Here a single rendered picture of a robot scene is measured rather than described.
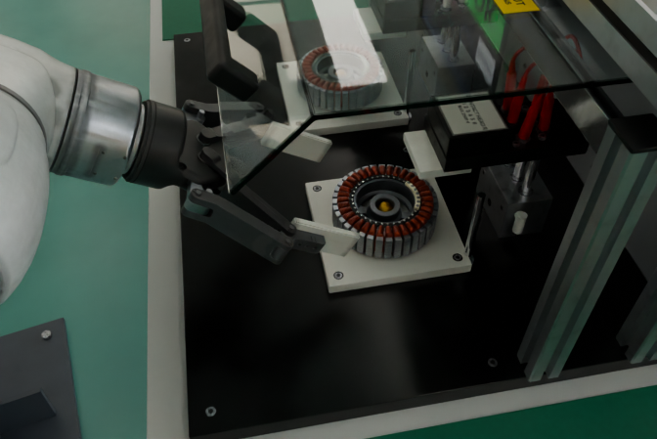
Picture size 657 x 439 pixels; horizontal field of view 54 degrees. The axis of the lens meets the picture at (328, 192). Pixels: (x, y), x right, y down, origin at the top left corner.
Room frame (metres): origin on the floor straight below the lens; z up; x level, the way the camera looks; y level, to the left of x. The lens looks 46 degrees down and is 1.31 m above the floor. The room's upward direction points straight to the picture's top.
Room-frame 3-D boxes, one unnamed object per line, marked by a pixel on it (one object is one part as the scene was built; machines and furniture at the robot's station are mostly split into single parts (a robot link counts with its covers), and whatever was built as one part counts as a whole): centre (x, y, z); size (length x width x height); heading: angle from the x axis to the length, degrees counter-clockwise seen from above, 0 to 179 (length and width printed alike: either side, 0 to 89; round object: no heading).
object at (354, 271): (0.47, -0.06, 0.78); 0.15 x 0.15 x 0.01; 11
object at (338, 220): (0.47, -0.06, 0.80); 0.11 x 0.11 x 0.04
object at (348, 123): (0.71, -0.02, 0.78); 0.15 x 0.15 x 0.01; 11
